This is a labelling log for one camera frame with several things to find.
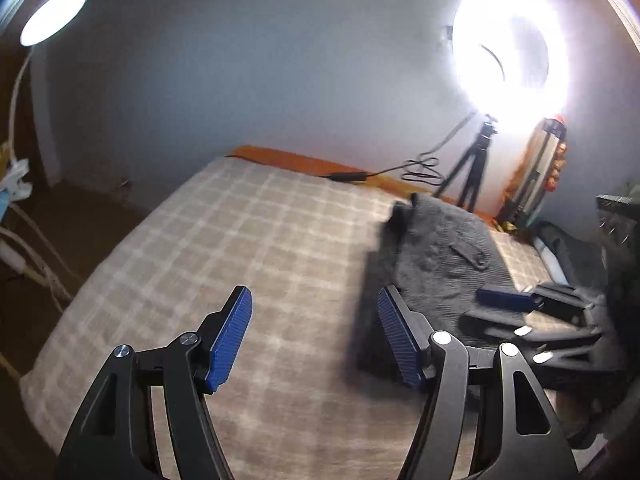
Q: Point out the white plastic clip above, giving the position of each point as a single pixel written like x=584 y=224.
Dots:
x=14 y=177

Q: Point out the black tripod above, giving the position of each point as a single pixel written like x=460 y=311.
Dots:
x=472 y=165

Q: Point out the dark grey pants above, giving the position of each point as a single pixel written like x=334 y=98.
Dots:
x=440 y=255

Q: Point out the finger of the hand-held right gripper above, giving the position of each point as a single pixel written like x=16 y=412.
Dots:
x=502 y=300
x=560 y=347

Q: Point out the bed with plaid blanket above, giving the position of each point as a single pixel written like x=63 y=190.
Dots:
x=240 y=240

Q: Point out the orange bed sheet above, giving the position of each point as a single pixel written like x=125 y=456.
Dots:
x=295 y=159

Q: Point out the round white lamp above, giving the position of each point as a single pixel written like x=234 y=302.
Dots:
x=52 y=15

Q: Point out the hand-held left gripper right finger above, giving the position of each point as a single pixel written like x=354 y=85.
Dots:
x=400 y=342

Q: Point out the dark rolled cloth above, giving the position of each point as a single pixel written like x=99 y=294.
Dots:
x=565 y=255

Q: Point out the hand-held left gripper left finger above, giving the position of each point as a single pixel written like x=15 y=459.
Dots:
x=229 y=342

